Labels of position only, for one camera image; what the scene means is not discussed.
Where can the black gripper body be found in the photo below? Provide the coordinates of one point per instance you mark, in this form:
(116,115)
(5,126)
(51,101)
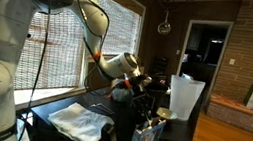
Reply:
(142,98)

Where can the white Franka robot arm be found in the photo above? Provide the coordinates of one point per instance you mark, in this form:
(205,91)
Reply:
(2,45)

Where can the small pale bowl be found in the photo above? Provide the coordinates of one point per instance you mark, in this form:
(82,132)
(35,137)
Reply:
(166,113)

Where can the black waste bin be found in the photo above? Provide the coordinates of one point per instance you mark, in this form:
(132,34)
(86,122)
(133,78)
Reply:
(159,95)

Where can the green white snack pouch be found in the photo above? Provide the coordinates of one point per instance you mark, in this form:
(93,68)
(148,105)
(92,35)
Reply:
(121,95)

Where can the dark wooden rack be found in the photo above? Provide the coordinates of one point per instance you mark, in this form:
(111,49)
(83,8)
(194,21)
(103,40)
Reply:
(161,65)

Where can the white translucent waste bin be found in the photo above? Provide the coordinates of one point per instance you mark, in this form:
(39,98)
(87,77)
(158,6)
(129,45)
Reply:
(184,97)

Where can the metal serving fork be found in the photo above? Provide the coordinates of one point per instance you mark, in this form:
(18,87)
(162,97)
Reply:
(102,106)

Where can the large white folded cloth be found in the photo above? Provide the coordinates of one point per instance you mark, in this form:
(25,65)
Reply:
(79,124)

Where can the small bamboo window blind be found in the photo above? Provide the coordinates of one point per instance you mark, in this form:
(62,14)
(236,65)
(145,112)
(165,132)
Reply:
(122,29)

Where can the hanging glass globe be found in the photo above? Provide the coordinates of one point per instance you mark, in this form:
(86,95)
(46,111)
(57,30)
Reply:
(164,28)

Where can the large bamboo window blind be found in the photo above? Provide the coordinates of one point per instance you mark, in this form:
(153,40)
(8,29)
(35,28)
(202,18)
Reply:
(56,66)

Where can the white door frame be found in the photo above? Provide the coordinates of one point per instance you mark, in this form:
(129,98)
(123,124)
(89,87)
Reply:
(184,45)

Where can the white wall light switch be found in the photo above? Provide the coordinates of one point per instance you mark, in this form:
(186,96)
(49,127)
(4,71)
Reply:
(232,61)

